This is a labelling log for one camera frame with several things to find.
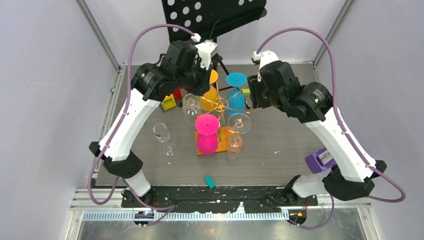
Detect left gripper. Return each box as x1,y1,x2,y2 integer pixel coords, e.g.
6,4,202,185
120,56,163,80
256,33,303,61
176,57,213,97

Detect orange plastic goblet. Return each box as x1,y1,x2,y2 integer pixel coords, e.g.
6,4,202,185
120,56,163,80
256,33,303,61
199,69,219,112

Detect blue plastic goblet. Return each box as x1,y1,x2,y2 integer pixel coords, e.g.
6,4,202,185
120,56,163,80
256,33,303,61
225,72,247,117

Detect tall clear flute glass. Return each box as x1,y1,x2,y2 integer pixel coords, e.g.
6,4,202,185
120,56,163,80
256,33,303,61
226,113,252,160

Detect pink plastic goblet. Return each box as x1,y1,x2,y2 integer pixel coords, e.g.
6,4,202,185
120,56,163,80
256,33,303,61
195,113,220,155

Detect gold wine glass rack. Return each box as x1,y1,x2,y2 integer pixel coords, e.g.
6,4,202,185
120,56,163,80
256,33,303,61
194,81,250,156

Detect small clear wine glass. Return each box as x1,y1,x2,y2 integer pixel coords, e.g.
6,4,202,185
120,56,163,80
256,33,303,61
153,122,176,157

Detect teal toy block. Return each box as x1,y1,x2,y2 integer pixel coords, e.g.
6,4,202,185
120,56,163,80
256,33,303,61
204,175,216,189

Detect clear stemless wine glass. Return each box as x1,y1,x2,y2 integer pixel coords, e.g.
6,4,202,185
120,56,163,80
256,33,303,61
182,93,203,126

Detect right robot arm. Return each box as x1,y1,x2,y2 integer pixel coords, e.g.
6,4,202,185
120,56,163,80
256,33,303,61
248,60,387,205

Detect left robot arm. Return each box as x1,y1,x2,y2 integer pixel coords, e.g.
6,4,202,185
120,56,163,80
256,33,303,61
89,40,218,207

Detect light green toy block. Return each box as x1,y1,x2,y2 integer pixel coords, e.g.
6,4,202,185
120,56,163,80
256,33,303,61
241,88,251,96

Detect red toy block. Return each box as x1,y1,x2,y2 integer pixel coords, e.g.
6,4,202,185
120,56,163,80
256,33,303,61
173,89,182,100

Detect yellow toy block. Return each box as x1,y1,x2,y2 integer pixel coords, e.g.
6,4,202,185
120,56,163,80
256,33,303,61
161,94,177,112

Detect black music stand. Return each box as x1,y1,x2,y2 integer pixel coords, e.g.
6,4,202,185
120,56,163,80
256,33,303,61
161,0,268,92

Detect purple tape dispenser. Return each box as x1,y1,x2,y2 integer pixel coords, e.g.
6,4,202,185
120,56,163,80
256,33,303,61
305,148,336,174

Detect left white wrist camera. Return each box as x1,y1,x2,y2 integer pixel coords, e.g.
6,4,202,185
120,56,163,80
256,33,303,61
191,33,218,70

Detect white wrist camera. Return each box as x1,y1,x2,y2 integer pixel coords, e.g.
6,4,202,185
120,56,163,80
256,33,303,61
251,50,279,82
191,33,218,70

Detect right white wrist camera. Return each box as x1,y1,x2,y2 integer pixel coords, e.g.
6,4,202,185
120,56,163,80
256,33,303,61
251,50,279,82

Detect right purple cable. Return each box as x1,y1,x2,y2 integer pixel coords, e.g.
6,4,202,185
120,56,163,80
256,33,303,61
253,27,407,232

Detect purple cable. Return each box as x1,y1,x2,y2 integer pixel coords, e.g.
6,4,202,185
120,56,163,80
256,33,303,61
86,24,201,228
253,27,407,232

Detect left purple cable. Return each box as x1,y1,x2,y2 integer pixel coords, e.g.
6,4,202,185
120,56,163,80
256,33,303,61
86,24,201,228

